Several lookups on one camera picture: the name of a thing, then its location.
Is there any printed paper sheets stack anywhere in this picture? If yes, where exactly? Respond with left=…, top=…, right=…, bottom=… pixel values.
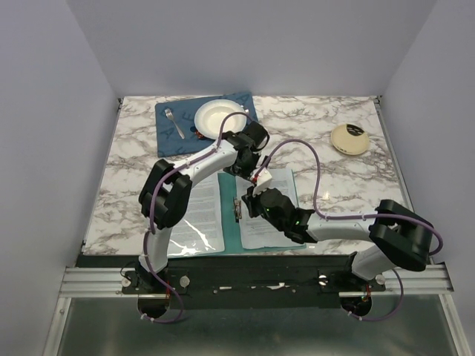
left=235, top=168, right=307, bottom=250

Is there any teal paper folder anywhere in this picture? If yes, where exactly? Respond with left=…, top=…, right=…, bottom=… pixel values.
left=166, top=168, right=316, bottom=257

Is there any single printed paper sheet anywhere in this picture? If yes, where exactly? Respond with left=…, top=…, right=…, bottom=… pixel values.
left=168, top=174, right=225, bottom=258

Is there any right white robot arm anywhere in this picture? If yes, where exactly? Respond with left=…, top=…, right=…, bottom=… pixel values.
left=242, top=187, right=438, bottom=291

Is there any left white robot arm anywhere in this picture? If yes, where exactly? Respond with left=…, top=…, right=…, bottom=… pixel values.
left=122, top=122, right=272, bottom=294

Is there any metal folder clip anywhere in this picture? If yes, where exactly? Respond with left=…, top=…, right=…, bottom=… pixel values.
left=233, top=197, right=242, bottom=223

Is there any white round bowl plate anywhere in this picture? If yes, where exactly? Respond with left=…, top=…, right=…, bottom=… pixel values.
left=194, top=99, right=247, bottom=139

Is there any small red dark object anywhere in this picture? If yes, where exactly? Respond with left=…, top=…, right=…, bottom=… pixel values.
left=190, top=127, right=206, bottom=140

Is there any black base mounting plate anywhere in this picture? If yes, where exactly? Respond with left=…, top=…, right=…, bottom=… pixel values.
left=76, top=255, right=385, bottom=311

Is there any blue cloth placemat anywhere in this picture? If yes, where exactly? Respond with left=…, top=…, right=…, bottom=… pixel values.
left=155, top=91, right=258, bottom=158

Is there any silver fork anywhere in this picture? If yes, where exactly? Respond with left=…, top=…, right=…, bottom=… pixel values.
left=165, top=108, right=186, bottom=139

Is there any beige small dish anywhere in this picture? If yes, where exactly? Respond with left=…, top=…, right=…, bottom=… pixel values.
left=330, top=124, right=370, bottom=156

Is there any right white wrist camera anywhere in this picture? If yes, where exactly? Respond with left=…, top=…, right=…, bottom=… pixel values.
left=251, top=167, right=272, bottom=196

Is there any aluminium rail frame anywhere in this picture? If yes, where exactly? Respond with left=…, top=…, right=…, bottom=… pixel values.
left=45, top=255, right=471, bottom=355

